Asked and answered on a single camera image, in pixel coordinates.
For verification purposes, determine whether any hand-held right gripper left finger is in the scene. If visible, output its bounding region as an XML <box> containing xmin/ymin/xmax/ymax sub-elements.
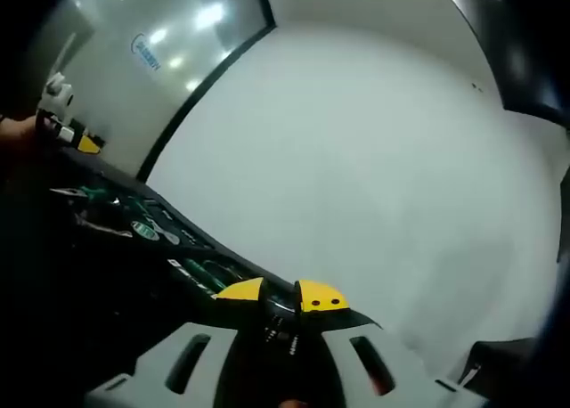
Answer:
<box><xmin>84</xmin><ymin>276</ymin><xmax>267</xmax><ymax>408</ymax></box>

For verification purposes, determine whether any black toolbox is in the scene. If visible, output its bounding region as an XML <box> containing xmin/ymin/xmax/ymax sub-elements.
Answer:
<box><xmin>44</xmin><ymin>180</ymin><xmax>384</xmax><ymax>333</ymax></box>

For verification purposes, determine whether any black equipment stand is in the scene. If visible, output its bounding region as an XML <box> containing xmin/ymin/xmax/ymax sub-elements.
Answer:
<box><xmin>457</xmin><ymin>336</ymin><xmax>551</xmax><ymax>394</ymax></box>

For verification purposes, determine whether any green label bit strip tool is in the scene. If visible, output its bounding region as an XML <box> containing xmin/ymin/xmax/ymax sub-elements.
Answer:
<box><xmin>166</xmin><ymin>258</ymin><xmax>216</xmax><ymax>298</ymax></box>

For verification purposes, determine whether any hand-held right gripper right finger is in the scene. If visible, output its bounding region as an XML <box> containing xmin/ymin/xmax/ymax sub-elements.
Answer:
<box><xmin>293</xmin><ymin>279</ymin><xmax>489</xmax><ymax>408</ymax></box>

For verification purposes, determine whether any long silver tool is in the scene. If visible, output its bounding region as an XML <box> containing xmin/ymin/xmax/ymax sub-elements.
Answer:
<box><xmin>73</xmin><ymin>211</ymin><xmax>134</xmax><ymax>240</ymax></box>

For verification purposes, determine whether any green screwdriver tool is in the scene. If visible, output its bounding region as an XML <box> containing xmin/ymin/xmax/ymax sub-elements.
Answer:
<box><xmin>184</xmin><ymin>256</ymin><xmax>250</xmax><ymax>293</ymax></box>

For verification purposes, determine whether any green label tape measure tool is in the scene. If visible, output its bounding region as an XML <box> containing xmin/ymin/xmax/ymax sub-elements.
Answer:
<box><xmin>130</xmin><ymin>219</ymin><xmax>160</xmax><ymax>241</ymax></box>

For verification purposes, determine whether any blue logo sticker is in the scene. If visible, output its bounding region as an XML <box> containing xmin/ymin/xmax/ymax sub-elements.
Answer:
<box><xmin>129</xmin><ymin>31</ymin><xmax>156</xmax><ymax>72</ymax></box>

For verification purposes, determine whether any black partition frame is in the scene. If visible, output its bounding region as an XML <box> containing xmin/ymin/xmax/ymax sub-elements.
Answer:
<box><xmin>135</xmin><ymin>0</ymin><xmax>277</xmax><ymax>182</ymax></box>

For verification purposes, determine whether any green-handled pliers tool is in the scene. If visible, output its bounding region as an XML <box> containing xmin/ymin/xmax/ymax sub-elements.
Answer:
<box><xmin>47</xmin><ymin>184</ymin><xmax>106</xmax><ymax>203</ymax></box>

